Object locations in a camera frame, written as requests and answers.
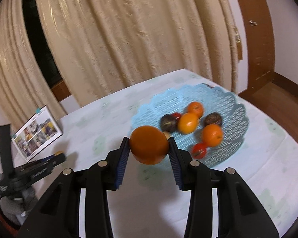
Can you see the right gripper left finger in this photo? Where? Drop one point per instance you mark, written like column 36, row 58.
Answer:
column 57, row 212

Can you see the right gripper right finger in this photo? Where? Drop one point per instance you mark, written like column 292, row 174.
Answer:
column 240, row 212

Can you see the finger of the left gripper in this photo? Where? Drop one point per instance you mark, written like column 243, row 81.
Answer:
column 39, row 173
column 53, row 160

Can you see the small red tomato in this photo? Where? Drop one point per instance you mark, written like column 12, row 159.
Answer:
column 199, row 151

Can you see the orange tangerine back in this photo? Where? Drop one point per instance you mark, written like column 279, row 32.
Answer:
column 212, row 135

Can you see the orange tangerine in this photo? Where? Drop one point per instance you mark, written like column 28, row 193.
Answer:
column 196, row 108
column 148, row 145
column 212, row 135

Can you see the dark passion fruit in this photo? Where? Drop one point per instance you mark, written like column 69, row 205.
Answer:
column 168, row 123
column 213, row 118

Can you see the yellow-orange tangerine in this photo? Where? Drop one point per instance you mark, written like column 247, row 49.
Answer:
column 187, row 123

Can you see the orange tangerine front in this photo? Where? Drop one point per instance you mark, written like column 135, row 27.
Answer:
column 148, row 145

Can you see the small yellow-green fruit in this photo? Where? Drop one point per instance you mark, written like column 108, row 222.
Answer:
column 167, row 135

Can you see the photo collage card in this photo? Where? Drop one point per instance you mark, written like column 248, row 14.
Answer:
column 36, row 134

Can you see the pale green patterned tablecloth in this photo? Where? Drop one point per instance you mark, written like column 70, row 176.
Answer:
column 149, row 203

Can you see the beige curtain left panel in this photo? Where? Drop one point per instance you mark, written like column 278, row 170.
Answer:
column 23, row 88

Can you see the beige curtain panel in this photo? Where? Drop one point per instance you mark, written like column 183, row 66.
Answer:
column 23, row 88
column 102, row 46

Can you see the light blue lattice basket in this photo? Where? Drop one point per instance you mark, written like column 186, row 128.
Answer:
column 235, row 122

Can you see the orange tangerine in basket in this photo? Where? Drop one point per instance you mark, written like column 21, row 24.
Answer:
column 196, row 108

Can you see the red cherry tomato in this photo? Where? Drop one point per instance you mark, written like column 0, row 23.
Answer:
column 176, row 115

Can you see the beige curtain right panel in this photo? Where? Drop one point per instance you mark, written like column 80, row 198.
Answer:
column 102, row 46

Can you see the metal door handle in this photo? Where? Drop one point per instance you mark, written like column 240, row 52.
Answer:
column 252, row 23

